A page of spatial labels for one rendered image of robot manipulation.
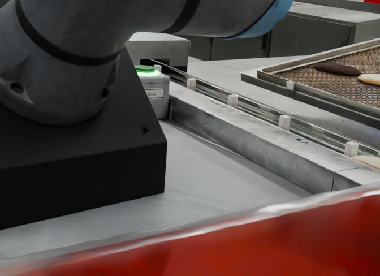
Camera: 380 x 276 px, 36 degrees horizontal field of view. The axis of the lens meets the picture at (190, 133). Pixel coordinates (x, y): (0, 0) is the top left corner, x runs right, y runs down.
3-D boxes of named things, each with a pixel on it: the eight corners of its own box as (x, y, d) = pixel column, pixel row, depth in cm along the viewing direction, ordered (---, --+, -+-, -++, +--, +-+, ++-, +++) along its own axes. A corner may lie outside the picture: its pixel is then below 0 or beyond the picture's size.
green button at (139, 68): (128, 74, 102) (128, 65, 102) (148, 73, 104) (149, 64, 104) (138, 78, 99) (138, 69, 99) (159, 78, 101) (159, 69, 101)
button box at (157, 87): (111, 129, 106) (113, 68, 103) (150, 125, 110) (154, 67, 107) (131, 142, 100) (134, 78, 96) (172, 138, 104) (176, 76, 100)
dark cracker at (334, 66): (309, 68, 113) (309, 63, 113) (322, 64, 115) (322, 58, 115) (353, 77, 106) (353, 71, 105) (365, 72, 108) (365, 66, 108)
